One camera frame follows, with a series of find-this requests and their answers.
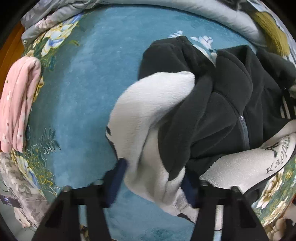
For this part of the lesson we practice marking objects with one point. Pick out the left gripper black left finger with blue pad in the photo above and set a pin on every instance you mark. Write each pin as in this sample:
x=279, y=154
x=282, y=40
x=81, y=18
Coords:
x=61, y=221

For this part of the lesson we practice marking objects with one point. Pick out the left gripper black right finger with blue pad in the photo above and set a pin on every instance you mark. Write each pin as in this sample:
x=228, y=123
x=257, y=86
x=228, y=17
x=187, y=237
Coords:
x=226, y=207

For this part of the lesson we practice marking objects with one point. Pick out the black and white fleece jacket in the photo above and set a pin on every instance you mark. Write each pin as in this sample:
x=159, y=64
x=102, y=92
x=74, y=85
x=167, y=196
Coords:
x=228, y=120

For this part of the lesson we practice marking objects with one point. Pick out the white grey leaf pillow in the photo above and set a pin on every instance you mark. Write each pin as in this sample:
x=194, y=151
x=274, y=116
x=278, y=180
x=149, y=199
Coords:
x=33, y=204

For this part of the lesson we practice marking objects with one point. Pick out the pink folded garment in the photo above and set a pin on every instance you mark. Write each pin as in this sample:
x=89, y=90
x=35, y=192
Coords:
x=16, y=101

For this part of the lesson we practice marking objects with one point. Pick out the teal floral blanket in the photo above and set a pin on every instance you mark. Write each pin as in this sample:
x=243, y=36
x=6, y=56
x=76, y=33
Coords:
x=88, y=62

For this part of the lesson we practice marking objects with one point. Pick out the orange wooden headboard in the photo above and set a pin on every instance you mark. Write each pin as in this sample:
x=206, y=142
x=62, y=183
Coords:
x=11, y=50

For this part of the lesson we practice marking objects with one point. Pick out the olive green knitted garment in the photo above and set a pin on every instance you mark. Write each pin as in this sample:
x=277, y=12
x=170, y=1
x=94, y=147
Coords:
x=276, y=39

